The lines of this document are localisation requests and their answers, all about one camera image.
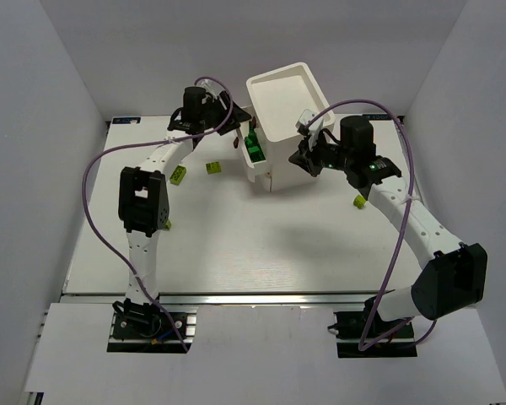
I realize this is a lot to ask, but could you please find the green 2x4 lego brick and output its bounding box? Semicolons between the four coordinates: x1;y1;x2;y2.
245;128;258;149

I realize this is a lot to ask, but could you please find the green 2x3 lego brick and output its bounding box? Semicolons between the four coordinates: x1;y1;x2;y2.
247;145;266;163

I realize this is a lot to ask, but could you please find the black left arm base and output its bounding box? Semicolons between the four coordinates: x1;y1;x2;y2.
107;300;195;354

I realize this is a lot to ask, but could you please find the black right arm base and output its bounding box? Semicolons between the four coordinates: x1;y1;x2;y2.
331;310;418;359

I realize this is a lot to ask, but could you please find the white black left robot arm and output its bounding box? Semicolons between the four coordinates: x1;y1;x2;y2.
118;83;250;305

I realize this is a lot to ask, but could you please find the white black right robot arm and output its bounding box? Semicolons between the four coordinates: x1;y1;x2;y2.
289;110;487;322

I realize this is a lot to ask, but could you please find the blue right corner label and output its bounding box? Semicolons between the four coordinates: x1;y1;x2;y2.
364;114;392;121

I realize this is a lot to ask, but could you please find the blue corner label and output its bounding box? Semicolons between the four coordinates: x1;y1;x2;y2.
111;116;141;125
364;114;392;121

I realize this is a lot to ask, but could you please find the white drawer cabinet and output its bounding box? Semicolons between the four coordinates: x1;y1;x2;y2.
243;62;329;192

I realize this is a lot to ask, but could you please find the lime 2x2 lego brick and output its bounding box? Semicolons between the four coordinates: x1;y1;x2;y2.
206;161;222;175

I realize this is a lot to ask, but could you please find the lime 2x4 lego brick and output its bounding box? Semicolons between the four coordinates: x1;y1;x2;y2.
170;165;186;186

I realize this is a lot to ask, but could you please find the blue left corner label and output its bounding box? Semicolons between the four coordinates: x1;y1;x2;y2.
111;116;141;125

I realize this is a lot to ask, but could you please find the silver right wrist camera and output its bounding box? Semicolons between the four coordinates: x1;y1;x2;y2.
296;109;323;137

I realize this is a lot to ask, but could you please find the aluminium table frame rail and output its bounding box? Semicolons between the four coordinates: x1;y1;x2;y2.
394;116;463;307

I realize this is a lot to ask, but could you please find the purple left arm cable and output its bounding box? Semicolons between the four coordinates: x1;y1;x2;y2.
83;77;237;354

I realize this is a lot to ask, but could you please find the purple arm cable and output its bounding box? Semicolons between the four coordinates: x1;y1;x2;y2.
83;77;237;354
307;100;438;352

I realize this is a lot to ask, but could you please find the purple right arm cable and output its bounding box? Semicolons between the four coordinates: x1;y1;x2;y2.
307;100;438;352

